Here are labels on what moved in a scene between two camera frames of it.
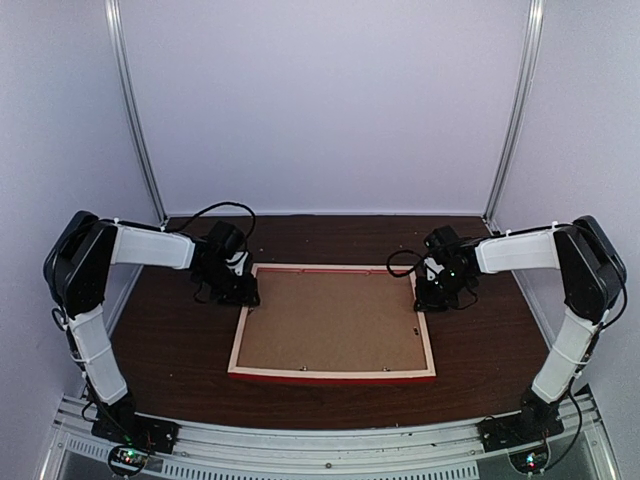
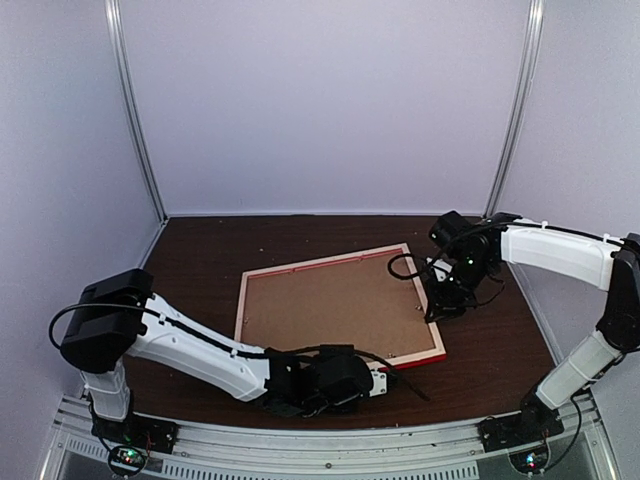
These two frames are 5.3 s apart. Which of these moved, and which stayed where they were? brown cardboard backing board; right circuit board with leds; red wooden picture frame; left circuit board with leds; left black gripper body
Moved: left black gripper body; brown cardboard backing board; red wooden picture frame
Stayed: left circuit board with leds; right circuit board with leds
